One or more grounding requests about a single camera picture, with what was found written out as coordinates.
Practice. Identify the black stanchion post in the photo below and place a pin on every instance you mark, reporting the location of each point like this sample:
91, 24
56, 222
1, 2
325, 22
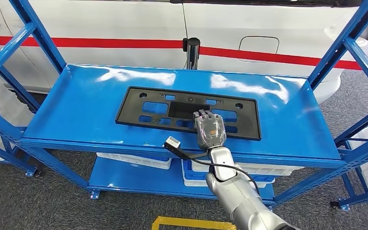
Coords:
192, 54

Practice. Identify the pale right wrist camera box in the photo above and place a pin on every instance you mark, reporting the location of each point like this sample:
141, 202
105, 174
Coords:
173, 143

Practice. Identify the blue metal shelf rack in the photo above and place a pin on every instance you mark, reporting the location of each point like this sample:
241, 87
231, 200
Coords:
76, 104
361, 197
29, 173

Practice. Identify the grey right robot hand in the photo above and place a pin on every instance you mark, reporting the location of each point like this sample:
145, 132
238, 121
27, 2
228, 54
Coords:
211, 131

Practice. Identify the black plastic bracket panel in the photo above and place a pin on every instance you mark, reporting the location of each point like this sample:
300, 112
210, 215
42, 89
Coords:
247, 120

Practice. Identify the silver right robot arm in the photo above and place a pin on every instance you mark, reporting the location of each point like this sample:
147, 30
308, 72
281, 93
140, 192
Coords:
244, 203

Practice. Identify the red barrier belt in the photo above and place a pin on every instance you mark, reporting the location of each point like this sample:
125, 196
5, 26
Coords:
107, 43

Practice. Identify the white car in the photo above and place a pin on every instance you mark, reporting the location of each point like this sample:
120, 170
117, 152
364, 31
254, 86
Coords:
107, 19

